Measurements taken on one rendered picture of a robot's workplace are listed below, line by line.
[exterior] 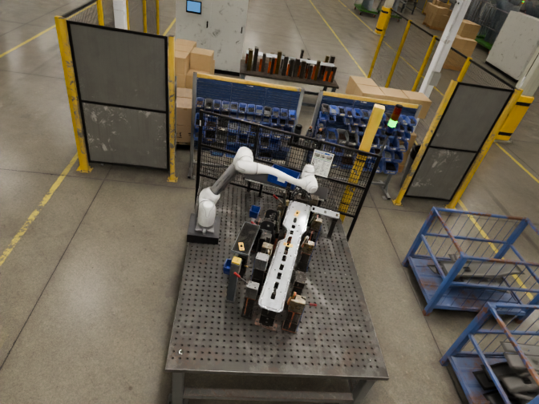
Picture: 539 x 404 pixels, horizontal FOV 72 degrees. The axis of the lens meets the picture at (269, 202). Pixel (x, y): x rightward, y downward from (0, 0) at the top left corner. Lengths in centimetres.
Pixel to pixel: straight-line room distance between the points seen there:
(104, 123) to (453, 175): 504
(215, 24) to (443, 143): 598
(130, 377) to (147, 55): 342
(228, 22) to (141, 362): 770
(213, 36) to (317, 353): 798
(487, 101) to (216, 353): 462
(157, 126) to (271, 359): 342
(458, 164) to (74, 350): 536
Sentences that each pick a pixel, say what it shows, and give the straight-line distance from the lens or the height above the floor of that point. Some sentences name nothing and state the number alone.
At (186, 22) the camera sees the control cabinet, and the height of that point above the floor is 108.
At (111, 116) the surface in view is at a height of 89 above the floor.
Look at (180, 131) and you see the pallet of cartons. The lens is 615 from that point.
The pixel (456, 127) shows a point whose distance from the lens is 578.
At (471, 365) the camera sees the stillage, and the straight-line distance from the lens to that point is 432.
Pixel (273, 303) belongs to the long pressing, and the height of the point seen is 100.
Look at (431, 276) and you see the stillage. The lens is 491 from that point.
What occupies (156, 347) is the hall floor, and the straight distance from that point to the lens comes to 373.
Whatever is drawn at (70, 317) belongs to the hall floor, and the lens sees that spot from 405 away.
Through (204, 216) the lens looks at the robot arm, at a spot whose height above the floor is 99.
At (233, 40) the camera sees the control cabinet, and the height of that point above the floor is 84.
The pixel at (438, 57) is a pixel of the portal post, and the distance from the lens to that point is 753.
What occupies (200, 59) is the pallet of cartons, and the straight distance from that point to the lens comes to 756.
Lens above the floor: 319
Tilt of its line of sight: 37 degrees down
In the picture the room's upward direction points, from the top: 12 degrees clockwise
